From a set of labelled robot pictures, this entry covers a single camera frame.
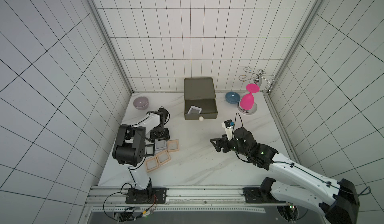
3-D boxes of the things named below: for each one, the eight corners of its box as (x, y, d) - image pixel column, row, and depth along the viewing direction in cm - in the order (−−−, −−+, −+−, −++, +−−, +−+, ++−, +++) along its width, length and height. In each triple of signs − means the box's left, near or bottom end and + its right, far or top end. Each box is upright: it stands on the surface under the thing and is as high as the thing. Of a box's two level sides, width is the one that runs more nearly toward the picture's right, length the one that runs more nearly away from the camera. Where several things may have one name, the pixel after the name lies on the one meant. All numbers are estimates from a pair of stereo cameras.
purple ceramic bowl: (134, 111, 109) (131, 106, 105) (137, 101, 116) (135, 96, 112) (148, 111, 110) (146, 106, 105) (150, 101, 116) (148, 96, 112)
